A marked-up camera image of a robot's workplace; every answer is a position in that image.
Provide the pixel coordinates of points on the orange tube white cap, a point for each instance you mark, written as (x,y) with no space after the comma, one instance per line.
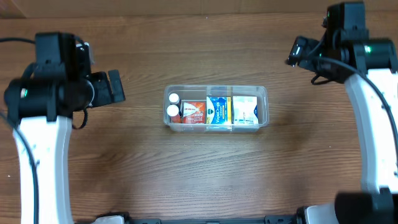
(173,112)

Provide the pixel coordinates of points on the black tube white cap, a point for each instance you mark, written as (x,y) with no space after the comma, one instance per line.
(174,99)

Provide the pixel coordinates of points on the white bandage box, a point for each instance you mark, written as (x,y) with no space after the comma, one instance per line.
(245,110)

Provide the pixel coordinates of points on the red medicine box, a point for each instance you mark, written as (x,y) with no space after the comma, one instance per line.
(194,112)

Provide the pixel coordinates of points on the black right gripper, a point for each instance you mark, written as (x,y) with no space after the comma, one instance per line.
(304,46)

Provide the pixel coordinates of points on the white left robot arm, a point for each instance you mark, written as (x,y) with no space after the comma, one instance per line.
(40,107)

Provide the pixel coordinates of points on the clear plastic container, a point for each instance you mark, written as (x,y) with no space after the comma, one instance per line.
(200,92)

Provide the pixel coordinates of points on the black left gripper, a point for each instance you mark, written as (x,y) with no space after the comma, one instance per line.
(104,88)

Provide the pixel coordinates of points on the blue Vicks VapoDrops box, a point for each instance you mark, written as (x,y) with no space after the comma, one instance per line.
(218,110)

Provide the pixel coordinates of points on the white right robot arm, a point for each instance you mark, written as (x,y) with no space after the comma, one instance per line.
(368,69)

